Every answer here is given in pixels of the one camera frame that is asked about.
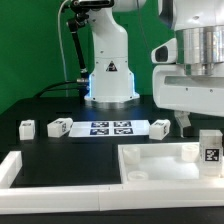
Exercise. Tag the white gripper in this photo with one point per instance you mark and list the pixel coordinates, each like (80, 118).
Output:
(174, 90)

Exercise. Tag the white square table top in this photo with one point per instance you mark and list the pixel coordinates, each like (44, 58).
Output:
(163, 161)

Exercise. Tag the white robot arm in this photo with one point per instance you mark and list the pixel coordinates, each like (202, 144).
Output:
(189, 72)

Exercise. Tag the white fiducial marker sheet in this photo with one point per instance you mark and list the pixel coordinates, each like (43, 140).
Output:
(110, 128)

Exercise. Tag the white U-shaped obstacle fence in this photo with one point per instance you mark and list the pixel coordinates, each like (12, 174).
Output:
(133, 195)

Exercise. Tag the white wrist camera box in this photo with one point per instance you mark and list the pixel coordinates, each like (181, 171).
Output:
(165, 53)

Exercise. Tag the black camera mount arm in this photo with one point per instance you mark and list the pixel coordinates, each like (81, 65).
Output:
(81, 9)

